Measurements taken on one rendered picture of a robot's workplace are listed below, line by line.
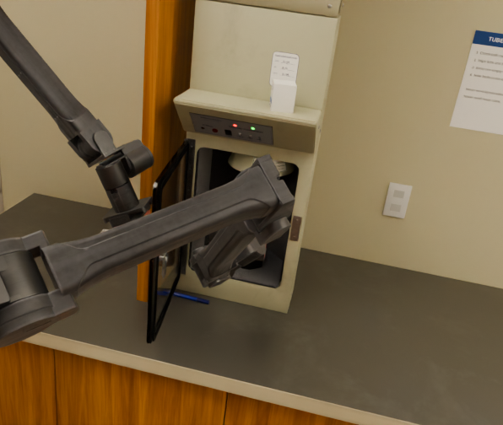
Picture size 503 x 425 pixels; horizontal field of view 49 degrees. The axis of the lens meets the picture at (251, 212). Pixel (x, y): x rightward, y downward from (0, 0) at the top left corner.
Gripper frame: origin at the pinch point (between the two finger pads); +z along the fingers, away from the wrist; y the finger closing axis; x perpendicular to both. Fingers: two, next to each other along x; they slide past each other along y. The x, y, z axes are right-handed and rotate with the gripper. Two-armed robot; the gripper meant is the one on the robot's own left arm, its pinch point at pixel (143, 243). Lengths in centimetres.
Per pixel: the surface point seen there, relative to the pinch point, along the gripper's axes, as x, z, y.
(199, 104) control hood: -9.8, -24.2, -21.0
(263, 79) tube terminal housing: -20.1, -23.6, -34.5
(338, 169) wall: -61, 16, -42
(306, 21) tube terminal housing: -19, -33, -48
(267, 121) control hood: -9.3, -16.2, -34.2
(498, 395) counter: -1, 61, -67
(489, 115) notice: -57, 11, -89
